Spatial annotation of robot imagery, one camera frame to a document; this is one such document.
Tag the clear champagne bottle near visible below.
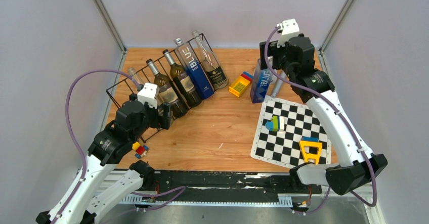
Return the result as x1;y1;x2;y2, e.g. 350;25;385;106
127;67;145;92

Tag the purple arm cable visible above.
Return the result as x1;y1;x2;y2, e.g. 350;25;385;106
264;26;379;215
50;69;142;224

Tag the yellow red toy car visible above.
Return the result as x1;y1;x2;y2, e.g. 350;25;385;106
132;142;149;159

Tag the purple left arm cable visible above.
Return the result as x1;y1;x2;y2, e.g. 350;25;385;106
50;69;142;224

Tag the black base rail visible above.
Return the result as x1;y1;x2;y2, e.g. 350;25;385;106
138;170;322;208

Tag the dark green wine bottle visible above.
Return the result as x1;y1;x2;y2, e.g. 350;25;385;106
162;50;202;108

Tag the black wire wine rack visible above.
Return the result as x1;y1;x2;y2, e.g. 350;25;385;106
105;33;217;143

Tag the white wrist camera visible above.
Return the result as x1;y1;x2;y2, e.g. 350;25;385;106
137;82;159;109
277;19;300;48

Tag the yellow red blue block house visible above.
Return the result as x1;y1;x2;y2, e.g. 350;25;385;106
229;72;253;97

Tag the green white blue block stack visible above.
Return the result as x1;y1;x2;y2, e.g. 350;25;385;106
265;115;286;132

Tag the olive green wine bottle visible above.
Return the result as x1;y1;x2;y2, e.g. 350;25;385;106
146;59;188;118

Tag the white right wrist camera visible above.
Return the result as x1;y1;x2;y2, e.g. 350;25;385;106
277;19;300;48

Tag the blue square bottle on rack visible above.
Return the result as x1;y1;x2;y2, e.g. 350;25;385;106
175;38;214;100

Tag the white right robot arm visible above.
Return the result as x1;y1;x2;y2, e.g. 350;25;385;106
259;34;388;198

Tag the black white chessboard mat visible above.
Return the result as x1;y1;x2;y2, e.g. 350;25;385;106
250;96;332;168

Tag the silver metal cylinder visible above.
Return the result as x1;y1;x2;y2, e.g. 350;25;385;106
271;73;284;98

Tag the yellow arch blue block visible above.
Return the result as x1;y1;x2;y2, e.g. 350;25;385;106
299;137;322;165

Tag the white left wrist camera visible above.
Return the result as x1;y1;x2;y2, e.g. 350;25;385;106
137;82;159;109

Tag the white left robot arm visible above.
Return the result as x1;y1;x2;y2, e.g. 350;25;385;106
35;94;171;223

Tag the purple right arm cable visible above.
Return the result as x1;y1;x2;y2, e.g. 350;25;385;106
264;26;379;215

